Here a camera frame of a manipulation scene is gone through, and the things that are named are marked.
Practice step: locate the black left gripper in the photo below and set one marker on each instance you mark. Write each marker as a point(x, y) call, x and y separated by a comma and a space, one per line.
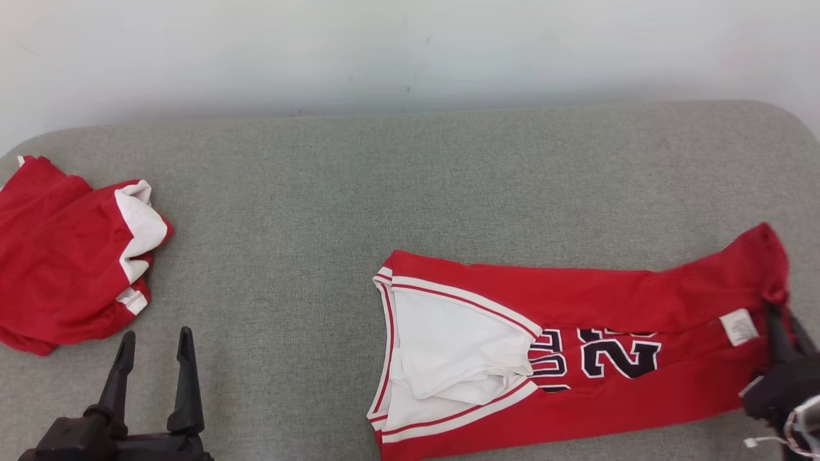
point(160, 448)

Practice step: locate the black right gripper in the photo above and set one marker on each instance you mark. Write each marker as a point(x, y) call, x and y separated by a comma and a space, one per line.
point(788, 387)

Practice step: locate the red white basketball shorts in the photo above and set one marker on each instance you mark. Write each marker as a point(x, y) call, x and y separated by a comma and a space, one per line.
point(57, 269)

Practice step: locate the red Bulls basketball jersey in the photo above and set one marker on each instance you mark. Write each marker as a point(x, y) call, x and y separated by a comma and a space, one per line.
point(576, 301)

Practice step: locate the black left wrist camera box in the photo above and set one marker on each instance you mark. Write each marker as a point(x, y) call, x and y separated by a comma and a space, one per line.
point(67, 442)

